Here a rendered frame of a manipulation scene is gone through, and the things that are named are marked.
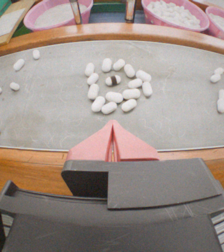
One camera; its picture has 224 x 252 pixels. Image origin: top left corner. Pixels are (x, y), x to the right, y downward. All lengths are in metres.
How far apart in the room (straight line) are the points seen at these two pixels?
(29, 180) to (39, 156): 0.05
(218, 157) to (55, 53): 0.48
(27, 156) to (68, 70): 0.22
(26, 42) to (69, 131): 0.32
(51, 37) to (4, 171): 0.36
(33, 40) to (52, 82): 0.17
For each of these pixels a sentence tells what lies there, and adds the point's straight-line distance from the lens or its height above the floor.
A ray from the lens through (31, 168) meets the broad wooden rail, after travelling 0.27.
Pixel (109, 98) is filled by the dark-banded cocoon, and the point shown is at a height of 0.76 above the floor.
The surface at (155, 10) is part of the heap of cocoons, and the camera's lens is 0.57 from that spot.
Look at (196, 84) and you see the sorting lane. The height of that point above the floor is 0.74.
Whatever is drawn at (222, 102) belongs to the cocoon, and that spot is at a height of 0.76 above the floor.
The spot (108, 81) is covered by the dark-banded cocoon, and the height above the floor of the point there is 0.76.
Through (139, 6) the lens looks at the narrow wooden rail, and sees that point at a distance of 0.70.
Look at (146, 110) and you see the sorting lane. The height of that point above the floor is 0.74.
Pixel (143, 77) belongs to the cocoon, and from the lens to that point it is 0.28.
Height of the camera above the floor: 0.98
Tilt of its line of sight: 77 degrees down
